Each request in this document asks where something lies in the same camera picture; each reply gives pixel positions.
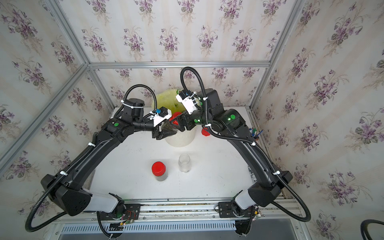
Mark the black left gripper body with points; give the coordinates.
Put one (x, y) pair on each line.
(155, 131)

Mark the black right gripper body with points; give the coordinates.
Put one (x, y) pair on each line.
(192, 121)

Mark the glass tea jar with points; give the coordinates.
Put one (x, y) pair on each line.
(185, 163)

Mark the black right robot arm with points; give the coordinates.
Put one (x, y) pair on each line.
(204, 108)

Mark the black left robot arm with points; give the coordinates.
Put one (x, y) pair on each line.
(65, 189)

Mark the green avocado print bag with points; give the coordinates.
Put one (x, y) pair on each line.
(168, 100)

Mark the pens in cup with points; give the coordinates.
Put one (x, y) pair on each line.
(255, 133)

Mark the printed paper scrap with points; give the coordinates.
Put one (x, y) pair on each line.
(252, 175)

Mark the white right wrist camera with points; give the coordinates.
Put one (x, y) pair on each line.
(189, 100)

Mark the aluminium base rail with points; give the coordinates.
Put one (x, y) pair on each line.
(174, 216)

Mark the aluminium frame bars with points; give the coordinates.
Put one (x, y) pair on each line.
(90, 68)

